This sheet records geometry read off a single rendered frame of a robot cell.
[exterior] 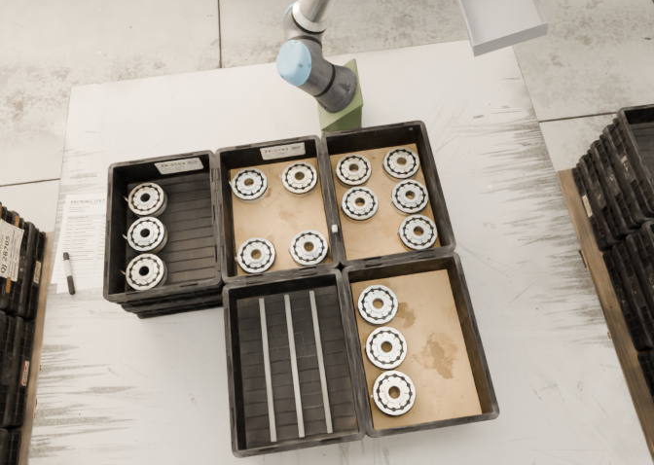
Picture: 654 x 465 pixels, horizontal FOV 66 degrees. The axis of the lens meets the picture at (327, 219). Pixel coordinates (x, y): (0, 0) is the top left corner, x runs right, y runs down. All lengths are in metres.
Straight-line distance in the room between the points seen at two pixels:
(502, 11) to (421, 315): 0.91
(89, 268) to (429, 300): 1.02
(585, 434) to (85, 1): 3.23
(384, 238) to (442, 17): 1.88
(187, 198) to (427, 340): 0.78
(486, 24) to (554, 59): 1.41
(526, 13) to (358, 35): 1.45
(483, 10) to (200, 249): 1.08
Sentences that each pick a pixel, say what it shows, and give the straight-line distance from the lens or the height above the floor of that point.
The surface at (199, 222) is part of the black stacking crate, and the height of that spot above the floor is 0.83.
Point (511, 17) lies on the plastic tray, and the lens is 1.65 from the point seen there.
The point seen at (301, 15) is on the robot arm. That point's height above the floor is 1.04.
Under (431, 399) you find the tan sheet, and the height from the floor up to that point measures 0.83.
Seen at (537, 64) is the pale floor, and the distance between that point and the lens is 2.97.
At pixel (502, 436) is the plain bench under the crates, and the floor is 0.70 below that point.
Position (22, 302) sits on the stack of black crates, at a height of 0.26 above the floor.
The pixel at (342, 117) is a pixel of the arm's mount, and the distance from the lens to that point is 1.63.
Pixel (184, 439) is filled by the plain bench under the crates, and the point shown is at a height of 0.70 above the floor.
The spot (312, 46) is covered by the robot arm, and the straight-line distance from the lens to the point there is 1.56.
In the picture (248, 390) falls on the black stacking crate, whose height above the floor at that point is 0.83.
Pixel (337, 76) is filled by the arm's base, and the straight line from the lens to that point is 1.59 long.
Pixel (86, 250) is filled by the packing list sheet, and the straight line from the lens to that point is 1.73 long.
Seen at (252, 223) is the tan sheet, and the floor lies 0.83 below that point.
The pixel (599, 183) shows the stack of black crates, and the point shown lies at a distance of 2.28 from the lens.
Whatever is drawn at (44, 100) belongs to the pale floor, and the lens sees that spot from 3.13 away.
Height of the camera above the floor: 2.14
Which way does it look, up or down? 66 degrees down
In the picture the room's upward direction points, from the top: 6 degrees counter-clockwise
